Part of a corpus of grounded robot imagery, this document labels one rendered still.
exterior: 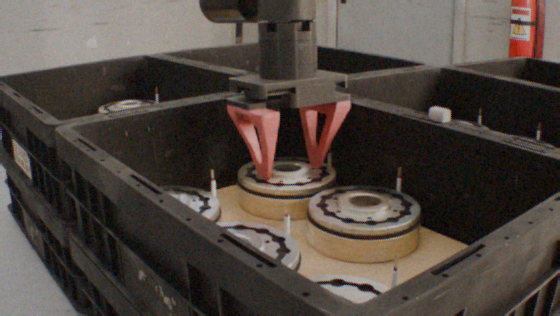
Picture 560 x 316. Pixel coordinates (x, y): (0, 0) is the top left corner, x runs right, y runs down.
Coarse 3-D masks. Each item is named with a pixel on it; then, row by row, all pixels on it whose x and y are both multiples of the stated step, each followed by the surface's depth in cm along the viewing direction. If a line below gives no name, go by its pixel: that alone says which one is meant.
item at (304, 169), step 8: (280, 160) 61; (288, 160) 61; (272, 168) 59; (280, 168) 60; (296, 168) 60; (304, 168) 59; (272, 176) 57; (280, 176) 57; (288, 176) 57; (296, 176) 57; (304, 176) 58
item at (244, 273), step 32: (224, 96) 62; (64, 128) 50; (448, 128) 50; (64, 160) 48; (96, 160) 41; (544, 160) 42; (128, 192) 37; (160, 192) 35; (160, 224) 33; (192, 224) 31; (512, 224) 30; (544, 224) 31; (192, 256) 31; (224, 256) 28; (256, 256) 28; (480, 256) 27; (512, 256) 29; (224, 288) 29; (256, 288) 26; (288, 288) 24; (320, 288) 24; (416, 288) 24; (448, 288) 25; (480, 288) 27
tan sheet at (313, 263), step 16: (208, 192) 62; (224, 192) 62; (224, 208) 58; (240, 208) 58; (272, 224) 54; (304, 224) 54; (304, 240) 51; (432, 240) 51; (448, 240) 50; (304, 256) 48; (320, 256) 48; (416, 256) 48; (432, 256) 48; (448, 256) 47; (304, 272) 46; (320, 272) 45; (336, 272) 45; (352, 272) 45; (368, 272) 45; (384, 272) 45; (400, 272) 45; (416, 272) 45
